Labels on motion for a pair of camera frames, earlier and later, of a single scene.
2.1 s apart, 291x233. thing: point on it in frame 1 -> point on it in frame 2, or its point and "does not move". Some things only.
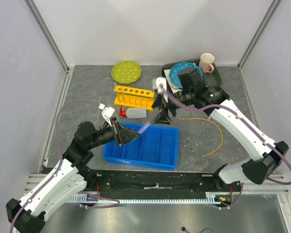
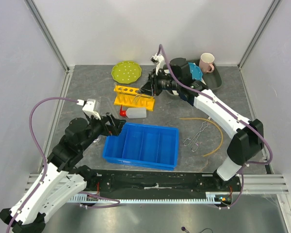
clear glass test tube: [144, 129] -> [137, 97]
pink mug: [206, 61] does not move
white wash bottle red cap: [133, 112] does not move
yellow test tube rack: [131, 97] does not move
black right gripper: [163, 117] -> [152, 86]
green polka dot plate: [126, 72] does not move
